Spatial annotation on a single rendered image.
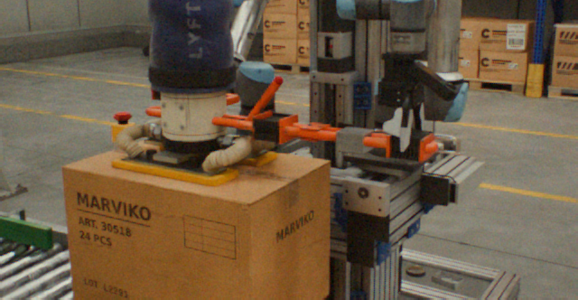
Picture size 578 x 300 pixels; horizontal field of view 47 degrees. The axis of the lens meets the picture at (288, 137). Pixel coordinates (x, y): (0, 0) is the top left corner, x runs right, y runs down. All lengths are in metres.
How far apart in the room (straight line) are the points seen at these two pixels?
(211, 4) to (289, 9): 8.33
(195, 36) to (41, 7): 11.16
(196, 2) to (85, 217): 0.64
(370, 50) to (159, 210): 0.89
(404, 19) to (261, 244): 0.60
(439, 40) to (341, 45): 0.36
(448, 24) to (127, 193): 0.96
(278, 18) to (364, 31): 7.92
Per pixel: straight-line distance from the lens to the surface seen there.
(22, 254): 2.77
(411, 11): 1.44
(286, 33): 10.03
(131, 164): 1.78
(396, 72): 1.48
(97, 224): 1.84
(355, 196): 1.92
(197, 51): 1.66
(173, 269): 1.71
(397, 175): 1.97
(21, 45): 12.35
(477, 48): 8.87
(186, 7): 1.65
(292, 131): 1.59
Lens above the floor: 1.59
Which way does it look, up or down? 15 degrees down
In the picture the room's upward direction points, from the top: 1 degrees counter-clockwise
